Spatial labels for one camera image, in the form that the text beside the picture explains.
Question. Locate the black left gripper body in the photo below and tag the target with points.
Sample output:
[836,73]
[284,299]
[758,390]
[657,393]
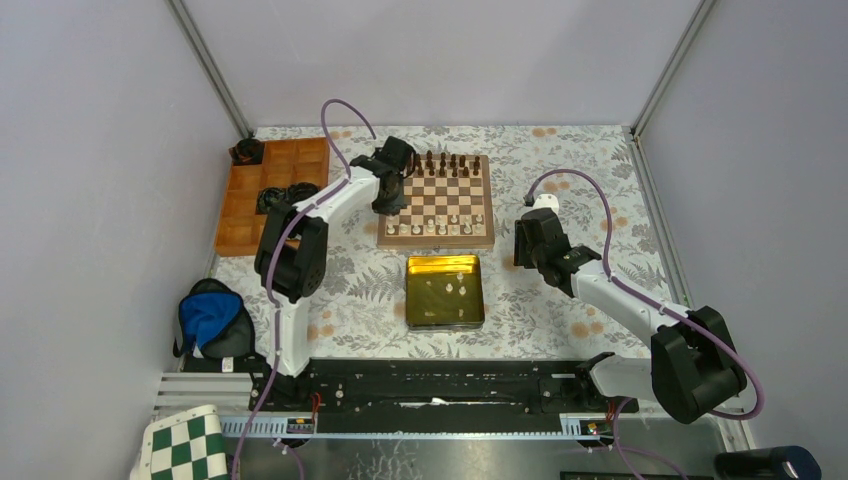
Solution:
[388,203]

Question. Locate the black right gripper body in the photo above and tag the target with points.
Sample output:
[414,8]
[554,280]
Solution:
[525,255]

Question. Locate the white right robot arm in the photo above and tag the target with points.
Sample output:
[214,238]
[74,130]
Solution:
[693,366]

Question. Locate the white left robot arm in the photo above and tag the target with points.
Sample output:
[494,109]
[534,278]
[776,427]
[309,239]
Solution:
[292,256]

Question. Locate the wooden chess board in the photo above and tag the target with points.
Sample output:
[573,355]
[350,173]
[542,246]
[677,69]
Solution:
[446,206]

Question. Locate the green white chess mat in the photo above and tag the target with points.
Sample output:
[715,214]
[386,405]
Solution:
[188,445]

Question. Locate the floral patterned table mat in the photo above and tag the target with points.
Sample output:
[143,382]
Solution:
[359,310]

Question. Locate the dark rolled tie centre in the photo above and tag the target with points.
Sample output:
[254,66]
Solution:
[300,191]

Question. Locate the gold metal tin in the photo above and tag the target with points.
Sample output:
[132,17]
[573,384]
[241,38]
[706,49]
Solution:
[429,308]

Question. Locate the wooden compartment tray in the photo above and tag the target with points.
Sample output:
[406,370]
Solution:
[262,174]

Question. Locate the blue yellow rolled tie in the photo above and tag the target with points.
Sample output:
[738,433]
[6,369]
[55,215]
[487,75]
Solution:
[268,198]

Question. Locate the dark floral rolled tie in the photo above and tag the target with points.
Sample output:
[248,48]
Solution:
[247,152]

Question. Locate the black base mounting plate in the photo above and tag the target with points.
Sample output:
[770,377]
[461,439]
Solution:
[349,396]

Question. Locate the blue black cloth bag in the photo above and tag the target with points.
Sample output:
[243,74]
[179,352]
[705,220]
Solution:
[213,323]

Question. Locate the black cylinder bottle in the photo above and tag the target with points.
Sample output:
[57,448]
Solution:
[782,462]

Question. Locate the aluminium frame rail left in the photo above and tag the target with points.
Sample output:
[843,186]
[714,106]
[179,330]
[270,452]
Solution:
[194,37]

